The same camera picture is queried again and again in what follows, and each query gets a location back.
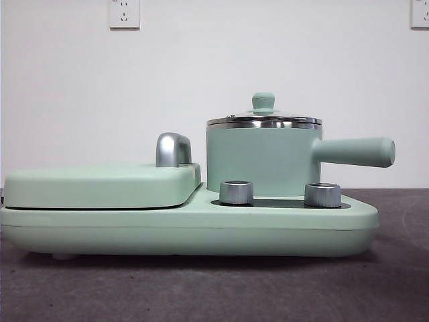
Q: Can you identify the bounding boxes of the mint green pot with handle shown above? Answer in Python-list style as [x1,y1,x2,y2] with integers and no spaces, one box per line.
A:
[205,117,397,199]

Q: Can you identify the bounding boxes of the silver control knob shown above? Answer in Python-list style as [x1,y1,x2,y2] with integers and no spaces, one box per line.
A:
[218,180,255,205]
[304,182,342,208]

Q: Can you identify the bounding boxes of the white wall socket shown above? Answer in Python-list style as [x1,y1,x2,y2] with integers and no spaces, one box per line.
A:
[410,0,429,30]
[107,0,141,31]

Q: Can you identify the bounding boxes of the green griddle lid, silver handle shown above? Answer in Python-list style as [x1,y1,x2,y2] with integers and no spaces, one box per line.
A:
[2,132,202,209]

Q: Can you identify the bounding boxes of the glass lid with green knob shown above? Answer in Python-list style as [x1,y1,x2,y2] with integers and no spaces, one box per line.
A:
[205,92,324,130]

